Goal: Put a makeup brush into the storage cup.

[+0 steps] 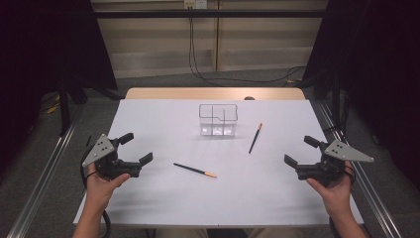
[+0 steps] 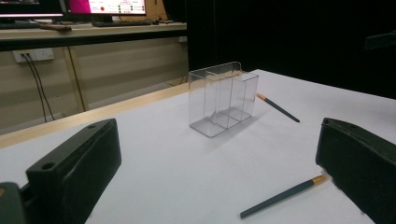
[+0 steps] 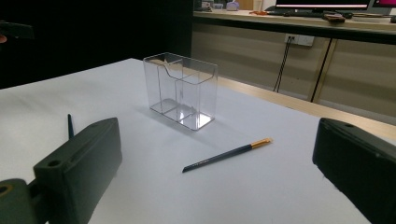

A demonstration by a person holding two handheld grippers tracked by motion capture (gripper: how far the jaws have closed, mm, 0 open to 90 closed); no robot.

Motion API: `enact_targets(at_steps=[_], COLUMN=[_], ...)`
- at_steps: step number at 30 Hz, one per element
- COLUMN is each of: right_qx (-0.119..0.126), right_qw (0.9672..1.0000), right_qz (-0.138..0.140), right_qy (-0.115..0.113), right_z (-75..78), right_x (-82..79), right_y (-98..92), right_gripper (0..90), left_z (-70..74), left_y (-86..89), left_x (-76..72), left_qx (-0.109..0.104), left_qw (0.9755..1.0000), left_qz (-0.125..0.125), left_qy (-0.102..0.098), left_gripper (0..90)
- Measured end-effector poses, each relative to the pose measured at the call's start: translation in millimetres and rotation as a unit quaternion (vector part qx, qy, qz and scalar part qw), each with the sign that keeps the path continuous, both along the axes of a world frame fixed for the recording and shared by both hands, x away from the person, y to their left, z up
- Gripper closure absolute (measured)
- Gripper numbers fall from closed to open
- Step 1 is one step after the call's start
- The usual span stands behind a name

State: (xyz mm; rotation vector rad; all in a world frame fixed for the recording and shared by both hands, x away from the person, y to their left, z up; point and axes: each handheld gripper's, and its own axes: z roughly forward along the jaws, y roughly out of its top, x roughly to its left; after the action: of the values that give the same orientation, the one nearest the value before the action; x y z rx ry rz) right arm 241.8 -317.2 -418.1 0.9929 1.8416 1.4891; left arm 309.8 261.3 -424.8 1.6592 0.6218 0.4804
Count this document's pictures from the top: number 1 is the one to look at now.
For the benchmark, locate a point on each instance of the black pencil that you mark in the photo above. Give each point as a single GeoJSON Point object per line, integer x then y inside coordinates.
{"type": "Point", "coordinates": [255, 139]}
{"type": "Point", "coordinates": [194, 170]}

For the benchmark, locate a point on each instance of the clear plastic compartment holder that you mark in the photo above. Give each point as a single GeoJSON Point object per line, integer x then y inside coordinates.
{"type": "Point", "coordinates": [218, 129]}

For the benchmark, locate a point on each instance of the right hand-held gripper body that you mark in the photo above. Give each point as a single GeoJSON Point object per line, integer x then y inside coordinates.
{"type": "Point", "coordinates": [327, 168]}

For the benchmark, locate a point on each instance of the black curtain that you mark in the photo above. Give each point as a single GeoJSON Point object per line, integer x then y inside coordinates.
{"type": "Point", "coordinates": [39, 49]}
{"type": "Point", "coordinates": [379, 66]}

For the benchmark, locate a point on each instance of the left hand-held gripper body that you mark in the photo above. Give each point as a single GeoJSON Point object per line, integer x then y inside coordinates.
{"type": "Point", "coordinates": [109, 163]}

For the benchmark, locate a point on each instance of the white table sheet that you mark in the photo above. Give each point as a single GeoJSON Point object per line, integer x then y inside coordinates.
{"type": "Point", "coordinates": [204, 201]}

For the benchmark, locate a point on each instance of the black metal stand leg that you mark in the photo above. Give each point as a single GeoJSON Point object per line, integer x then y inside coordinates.
{"type": "Point", "coordinates": [336, 99]}
{"type": "Point", "coordinates": [64, 109]}

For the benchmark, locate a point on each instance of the white wall socket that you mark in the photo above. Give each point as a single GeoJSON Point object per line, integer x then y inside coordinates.
{"type": "Point", "coordinates": [195, 3]}

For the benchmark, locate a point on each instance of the silver metal floor rail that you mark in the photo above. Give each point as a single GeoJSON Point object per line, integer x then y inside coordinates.
{"type": "Point", "coordinates": [39, 185]}
{"type": "Point", "coordinates": [373, 191]}

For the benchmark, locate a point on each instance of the dark round table grommet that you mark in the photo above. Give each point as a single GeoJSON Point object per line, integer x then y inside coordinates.
{"type": "Point", "coordinates": [249, 98]}

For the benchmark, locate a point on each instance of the black horizontal metal bar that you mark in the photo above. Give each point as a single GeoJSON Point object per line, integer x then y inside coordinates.
{"type": "Point", "coordinates": [204, 14]}

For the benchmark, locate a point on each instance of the person's right hand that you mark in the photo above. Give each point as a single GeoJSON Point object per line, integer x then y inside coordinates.
{"type": "Point", "coordinates": [338, 195]}

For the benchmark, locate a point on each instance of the yellow floor tape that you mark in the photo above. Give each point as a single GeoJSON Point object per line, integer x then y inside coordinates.
{"type": "Point", "coordinates": [52, 108]}

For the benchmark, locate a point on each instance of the small black floor stick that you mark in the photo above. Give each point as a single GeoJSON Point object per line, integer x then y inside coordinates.
{"type": "Point", "coordinates": [88, 141]}

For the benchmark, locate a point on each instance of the person's left hand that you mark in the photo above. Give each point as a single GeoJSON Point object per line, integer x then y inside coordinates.
{"type": "Point", "coordinates": [99, 191]}

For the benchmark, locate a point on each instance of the brass wall strip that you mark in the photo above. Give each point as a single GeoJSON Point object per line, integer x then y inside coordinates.
{"type": "Point", "coordinates": [217, 36]}

